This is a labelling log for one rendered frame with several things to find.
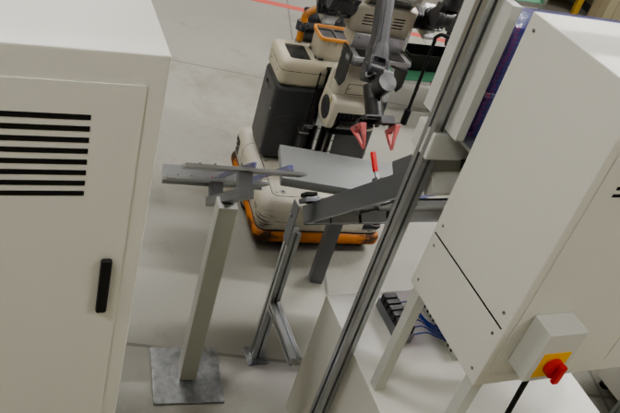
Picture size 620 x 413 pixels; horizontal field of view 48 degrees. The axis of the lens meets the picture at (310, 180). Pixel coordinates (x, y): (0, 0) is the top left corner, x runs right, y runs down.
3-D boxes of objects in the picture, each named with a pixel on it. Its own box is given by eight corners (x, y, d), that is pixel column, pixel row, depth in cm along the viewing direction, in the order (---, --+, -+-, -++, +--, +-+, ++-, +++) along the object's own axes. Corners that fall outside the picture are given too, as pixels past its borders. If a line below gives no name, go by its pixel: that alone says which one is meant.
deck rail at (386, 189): (303, 223, 236) (302, 206, 236) (308, 223, 236) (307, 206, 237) (416, 191, 171) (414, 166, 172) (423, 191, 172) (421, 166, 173)
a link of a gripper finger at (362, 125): (384, 147, 208) (380, 116, 209) (363, 146, 205) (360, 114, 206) (372, 152, 214) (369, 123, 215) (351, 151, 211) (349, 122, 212)
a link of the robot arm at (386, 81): (386, 71, 220) (361, 64, 217) (404, 57, 209) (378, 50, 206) (382, 106, 216) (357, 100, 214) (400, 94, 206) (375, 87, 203)
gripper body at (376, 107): (395, 121, 211) (393, 98, 213) (365, 120, 207) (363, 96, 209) (384, 127, 217) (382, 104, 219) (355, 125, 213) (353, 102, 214)
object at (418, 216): (308, 223, 236) (307, 202, 238) (470, 221, 263) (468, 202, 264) (310, 223, 235) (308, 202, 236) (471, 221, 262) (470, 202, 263)
